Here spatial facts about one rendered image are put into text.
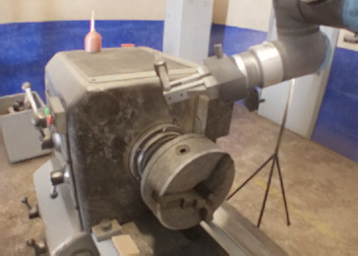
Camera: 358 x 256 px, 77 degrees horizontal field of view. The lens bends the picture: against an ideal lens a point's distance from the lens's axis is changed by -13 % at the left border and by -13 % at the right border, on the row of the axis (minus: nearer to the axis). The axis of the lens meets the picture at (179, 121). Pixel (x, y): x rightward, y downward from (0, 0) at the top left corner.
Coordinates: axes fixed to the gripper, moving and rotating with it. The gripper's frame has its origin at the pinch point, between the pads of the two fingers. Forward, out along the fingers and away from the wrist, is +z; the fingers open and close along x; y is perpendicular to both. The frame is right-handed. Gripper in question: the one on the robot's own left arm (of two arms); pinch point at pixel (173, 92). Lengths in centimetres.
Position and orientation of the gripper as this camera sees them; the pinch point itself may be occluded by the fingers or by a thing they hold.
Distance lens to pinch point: 52.0
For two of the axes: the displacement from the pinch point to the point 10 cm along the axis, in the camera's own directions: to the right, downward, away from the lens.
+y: -2.5, -7.9, -5.6
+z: -9.6, 2.9, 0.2
